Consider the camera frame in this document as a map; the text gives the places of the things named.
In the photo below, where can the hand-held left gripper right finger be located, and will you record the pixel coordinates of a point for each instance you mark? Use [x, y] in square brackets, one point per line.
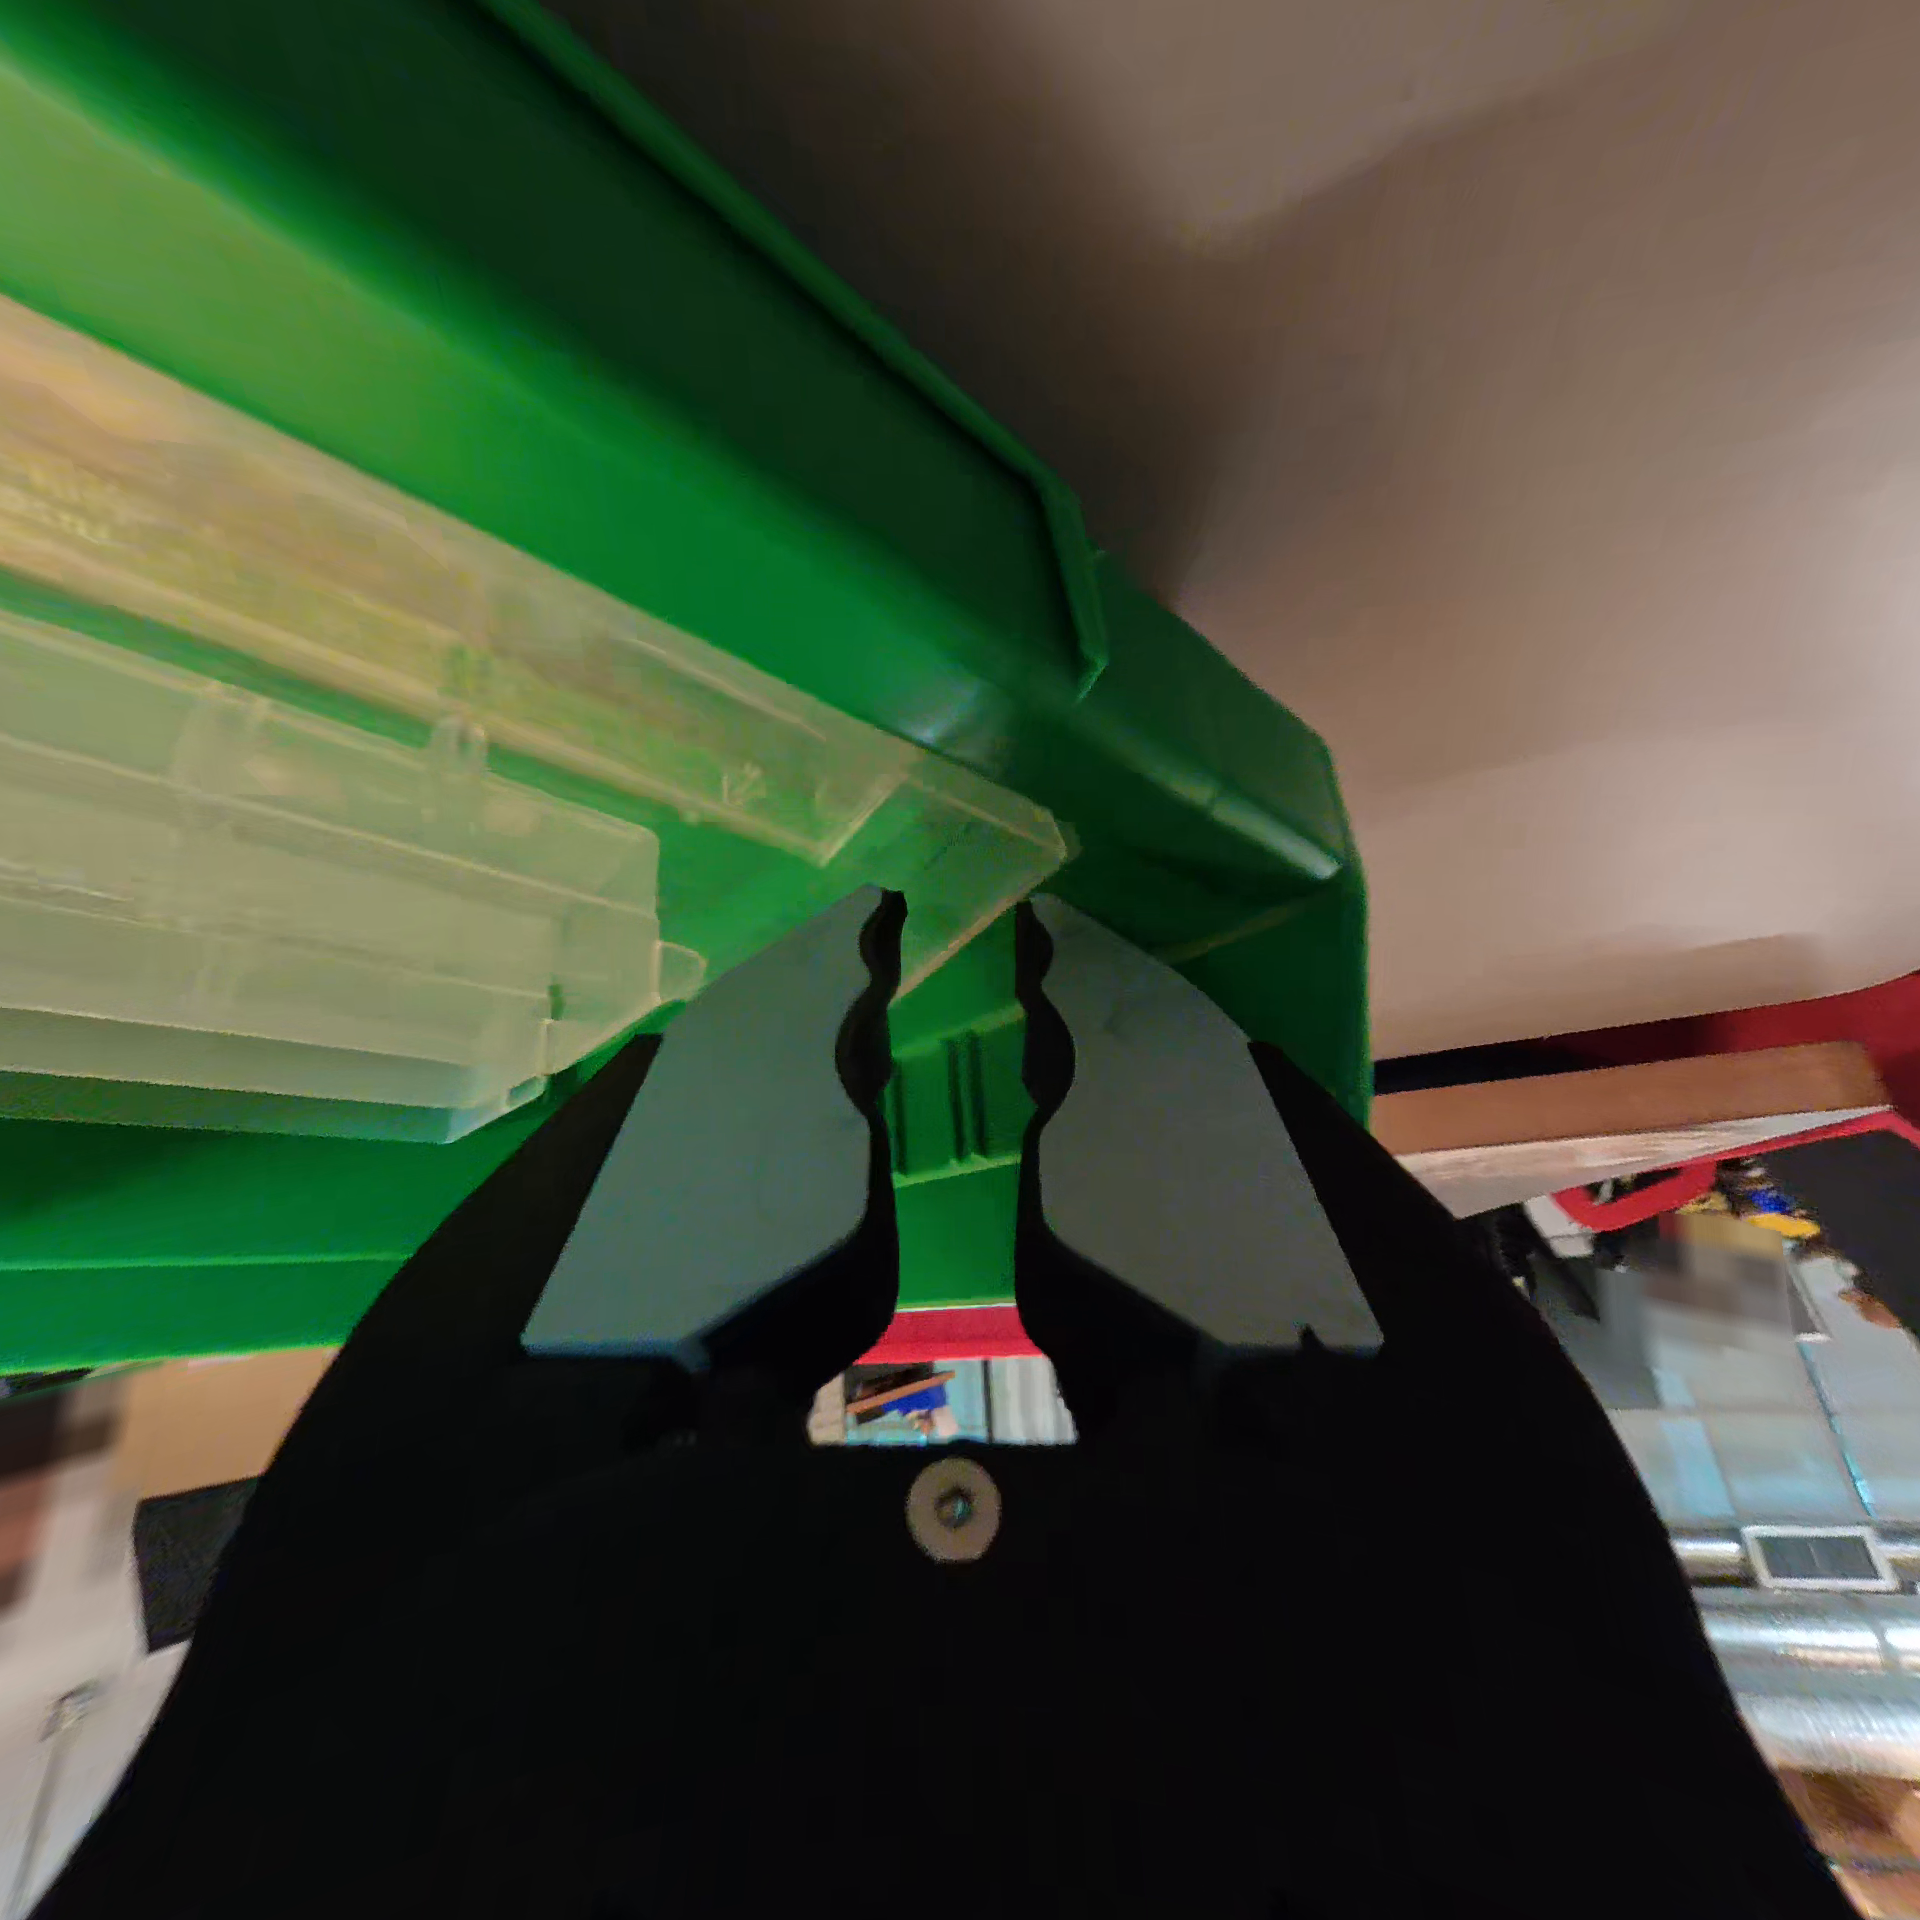
[1185, 1169]

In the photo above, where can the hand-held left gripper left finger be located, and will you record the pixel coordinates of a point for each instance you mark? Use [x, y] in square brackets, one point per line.
[719, 1169]

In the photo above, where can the green plastic bin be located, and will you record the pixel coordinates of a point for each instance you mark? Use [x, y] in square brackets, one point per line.
[601, 345]

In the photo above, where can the wood-edged side table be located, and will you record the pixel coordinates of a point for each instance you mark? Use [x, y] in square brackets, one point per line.
[1620, 1102]

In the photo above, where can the red plastic bin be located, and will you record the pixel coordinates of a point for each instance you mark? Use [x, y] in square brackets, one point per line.
[1727, 1020]

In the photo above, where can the silver ventilation duct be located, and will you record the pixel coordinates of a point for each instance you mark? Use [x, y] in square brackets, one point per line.
[1800, 1648]

